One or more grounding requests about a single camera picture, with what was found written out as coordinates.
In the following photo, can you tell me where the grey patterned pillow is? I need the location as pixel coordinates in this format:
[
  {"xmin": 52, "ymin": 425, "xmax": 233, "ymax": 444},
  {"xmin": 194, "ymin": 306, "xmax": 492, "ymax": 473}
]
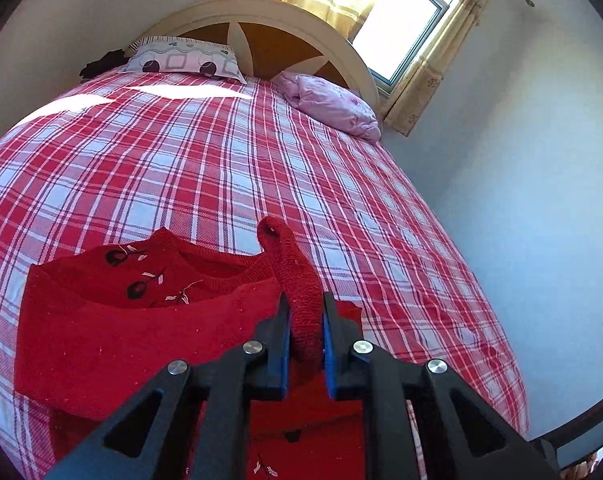
[{"xmin": 123, "ymin": 36, "xmax": 246, "ymax": 84}]

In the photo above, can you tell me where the yellow curtain behind headboard right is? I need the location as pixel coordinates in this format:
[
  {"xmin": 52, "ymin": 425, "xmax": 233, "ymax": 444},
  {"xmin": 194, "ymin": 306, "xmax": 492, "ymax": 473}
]
[{"xmin": 382, "ymin": 0, "xmax": 491, "ymax": 136}]

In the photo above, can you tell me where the cream wooden headboard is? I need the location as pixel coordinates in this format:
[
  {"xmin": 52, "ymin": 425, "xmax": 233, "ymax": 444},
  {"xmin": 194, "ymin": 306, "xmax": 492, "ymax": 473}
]
[{"xmin": 142, "ymin": 0, "xmax": 379, "ymax": 110}]

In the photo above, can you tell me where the red knitted sweater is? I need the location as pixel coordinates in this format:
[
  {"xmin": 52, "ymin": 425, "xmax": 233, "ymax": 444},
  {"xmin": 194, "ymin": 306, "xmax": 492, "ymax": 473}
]
[{"xmin": 15, "ymin": 217, "xmax": 364, "ymax": 479}]

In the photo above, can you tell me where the pink pillow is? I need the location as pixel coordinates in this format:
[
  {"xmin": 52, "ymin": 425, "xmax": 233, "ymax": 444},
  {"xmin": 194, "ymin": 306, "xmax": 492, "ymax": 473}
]
[{"xmin": 271, "ymin": 70, "xmax": 382, "ymax": 144}]

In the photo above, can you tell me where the red white plaid bedsheet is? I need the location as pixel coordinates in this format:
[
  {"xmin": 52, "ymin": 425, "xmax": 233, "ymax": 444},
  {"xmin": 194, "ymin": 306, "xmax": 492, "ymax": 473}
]
[{"xmin": 0, "ymin": 70, "xmax": 529, "ymax": 479}]

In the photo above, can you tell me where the dark cloth beside bed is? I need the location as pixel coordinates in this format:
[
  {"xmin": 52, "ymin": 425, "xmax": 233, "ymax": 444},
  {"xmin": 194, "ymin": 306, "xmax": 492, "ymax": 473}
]
[{"xmin": 79, "ymin": 49, "xmax": 128, "ymax": 80}]

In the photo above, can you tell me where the window behind headboard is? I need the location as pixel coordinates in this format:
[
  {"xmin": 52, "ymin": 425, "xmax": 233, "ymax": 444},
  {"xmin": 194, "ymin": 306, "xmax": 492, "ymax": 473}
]
[{"xmin": 352, "ymin": 0, "xmax": 452, "ymax": 93}]

